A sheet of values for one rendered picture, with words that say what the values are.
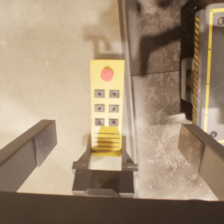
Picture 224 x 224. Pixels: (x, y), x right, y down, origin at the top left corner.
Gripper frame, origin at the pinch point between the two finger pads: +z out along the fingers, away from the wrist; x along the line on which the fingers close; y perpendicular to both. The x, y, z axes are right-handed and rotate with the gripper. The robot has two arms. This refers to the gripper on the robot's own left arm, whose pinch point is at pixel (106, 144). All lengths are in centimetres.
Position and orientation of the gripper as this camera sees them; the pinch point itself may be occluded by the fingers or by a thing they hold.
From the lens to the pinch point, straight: 44.2
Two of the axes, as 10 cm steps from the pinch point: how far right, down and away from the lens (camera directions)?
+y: 0.0, 6.9, 7.2
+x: 10.0, 0.3, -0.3
